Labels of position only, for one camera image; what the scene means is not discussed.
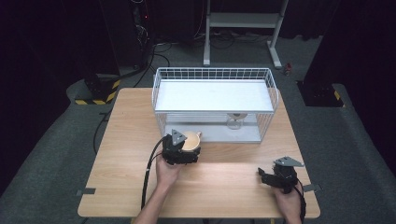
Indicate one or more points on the grey tape strip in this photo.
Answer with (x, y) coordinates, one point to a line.
(86, 191)
(312, 187)

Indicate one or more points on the person's right hand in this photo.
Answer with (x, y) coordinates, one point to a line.
(289, 205)

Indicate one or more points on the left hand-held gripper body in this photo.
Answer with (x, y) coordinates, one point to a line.
(174, 152)

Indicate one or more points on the grey metal stand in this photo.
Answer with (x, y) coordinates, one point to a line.
(243, 20)

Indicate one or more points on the clear jar with white lid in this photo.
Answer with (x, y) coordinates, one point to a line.
(236, 119)

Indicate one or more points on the black base with striped edge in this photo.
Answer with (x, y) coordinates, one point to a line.
(96, 88)
(320, 95)

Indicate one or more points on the cream ceramic cup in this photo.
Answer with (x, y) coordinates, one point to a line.
(192, 140)

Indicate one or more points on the small red object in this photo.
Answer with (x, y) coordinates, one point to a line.
(288, 69)

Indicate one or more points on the dark equipment tower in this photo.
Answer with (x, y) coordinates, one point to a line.
(140, 31)

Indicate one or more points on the person's left hand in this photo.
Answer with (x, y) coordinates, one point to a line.
(168, 174)

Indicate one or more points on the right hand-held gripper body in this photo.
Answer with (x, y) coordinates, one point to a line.
(285, 177)

